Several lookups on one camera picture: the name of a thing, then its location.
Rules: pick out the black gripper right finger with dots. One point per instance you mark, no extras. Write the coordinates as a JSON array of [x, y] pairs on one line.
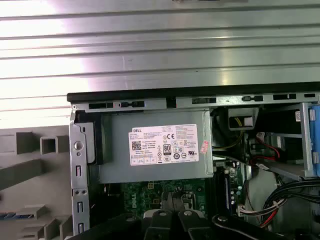
[[190, 225]]

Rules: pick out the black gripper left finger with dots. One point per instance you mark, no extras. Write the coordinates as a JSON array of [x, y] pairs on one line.
[[160, 225]]

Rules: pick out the RAM stick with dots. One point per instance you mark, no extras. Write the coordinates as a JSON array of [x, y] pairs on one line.
[[227, 192]]

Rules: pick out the CPU socket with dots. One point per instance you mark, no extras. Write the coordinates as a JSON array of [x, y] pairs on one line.
[[193, 200]]

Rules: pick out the green Dell motherboard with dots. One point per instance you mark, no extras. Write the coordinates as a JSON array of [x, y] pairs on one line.
[[140, 197]]

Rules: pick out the white power supply label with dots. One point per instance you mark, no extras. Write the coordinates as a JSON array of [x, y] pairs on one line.
[[150, 155]]

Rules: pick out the pink sticker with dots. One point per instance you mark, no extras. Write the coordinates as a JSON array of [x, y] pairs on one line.
[[205, 147]]

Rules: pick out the grey power supply unit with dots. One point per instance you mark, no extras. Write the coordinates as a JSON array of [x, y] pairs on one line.
[[112, 150]]

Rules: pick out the black PC tower case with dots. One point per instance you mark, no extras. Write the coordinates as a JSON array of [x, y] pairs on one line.
[[80, 175]]

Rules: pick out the metal drive cage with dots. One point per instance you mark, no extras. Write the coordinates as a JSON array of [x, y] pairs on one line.
[[282, 170]]

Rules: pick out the grey parts rack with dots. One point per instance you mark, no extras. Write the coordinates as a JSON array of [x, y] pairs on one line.
[[30, 170]]

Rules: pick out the blue drive caddy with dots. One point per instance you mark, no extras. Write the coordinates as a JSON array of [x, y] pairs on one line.
[[315, 140]]

